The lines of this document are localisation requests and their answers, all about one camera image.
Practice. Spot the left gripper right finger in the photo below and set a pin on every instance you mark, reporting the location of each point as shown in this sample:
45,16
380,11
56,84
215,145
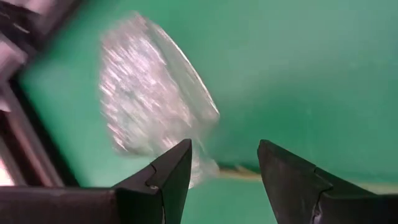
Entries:
311,199

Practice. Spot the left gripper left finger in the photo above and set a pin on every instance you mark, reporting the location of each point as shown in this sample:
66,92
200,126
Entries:
140,202

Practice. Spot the cut crystal glass vase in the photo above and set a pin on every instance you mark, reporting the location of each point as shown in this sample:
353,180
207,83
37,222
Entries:
149,87

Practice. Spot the green table mat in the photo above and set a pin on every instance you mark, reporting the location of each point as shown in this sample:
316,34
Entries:
295,77

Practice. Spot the black aluminium table frame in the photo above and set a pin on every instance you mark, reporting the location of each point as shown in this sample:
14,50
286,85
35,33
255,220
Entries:
42,133

